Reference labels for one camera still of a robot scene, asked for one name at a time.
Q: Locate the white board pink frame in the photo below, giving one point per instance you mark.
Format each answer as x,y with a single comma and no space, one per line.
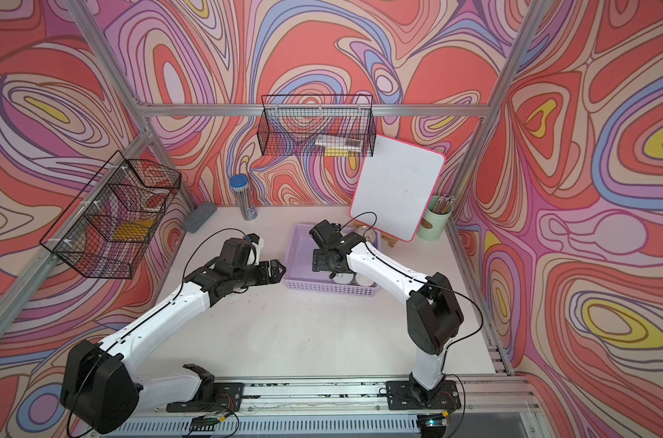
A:
395,185

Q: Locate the black wire basket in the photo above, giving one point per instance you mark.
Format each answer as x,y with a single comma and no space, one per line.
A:
290,123
123,189

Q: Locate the black wire basket back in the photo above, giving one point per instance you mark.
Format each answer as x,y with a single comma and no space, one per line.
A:
290,123

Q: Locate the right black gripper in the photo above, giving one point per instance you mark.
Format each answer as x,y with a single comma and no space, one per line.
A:
319,262

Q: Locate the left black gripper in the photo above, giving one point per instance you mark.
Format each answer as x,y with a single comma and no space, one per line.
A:
274,276

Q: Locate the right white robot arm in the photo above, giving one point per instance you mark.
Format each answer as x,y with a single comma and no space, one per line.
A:
433,313

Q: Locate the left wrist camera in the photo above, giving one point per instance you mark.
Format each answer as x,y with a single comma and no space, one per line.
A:
241,252

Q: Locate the wooden board stand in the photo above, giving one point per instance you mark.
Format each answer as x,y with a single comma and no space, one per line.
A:
391,241

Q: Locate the clear tube blue cap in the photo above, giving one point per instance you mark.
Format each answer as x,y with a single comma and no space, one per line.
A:
240,187

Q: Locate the black wire basket left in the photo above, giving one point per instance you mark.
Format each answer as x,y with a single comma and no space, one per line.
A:
123,189

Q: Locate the small can frosted lid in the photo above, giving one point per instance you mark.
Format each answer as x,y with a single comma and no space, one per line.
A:
343,278

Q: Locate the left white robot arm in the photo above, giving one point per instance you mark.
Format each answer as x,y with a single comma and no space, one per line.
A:
102,385

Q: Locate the small can white plastic lid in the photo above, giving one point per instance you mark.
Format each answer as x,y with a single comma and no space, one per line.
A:
363,281

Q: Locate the blue Progresso soup can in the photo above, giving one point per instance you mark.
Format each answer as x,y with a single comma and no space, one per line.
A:
371,237

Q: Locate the markers in back basket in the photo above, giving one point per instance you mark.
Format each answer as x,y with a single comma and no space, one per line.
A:
335,146

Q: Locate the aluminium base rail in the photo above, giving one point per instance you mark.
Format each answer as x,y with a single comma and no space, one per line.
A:
494,405

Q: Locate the green pen cup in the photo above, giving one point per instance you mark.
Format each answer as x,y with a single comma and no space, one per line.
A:
435,217

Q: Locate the yellow item in left basket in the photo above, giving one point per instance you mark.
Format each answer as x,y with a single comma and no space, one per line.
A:
137,231

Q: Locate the purple plastic basket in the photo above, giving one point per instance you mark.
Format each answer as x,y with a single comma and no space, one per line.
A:
308,269

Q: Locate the grey eraser block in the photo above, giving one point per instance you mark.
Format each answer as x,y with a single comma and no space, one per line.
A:
198,217

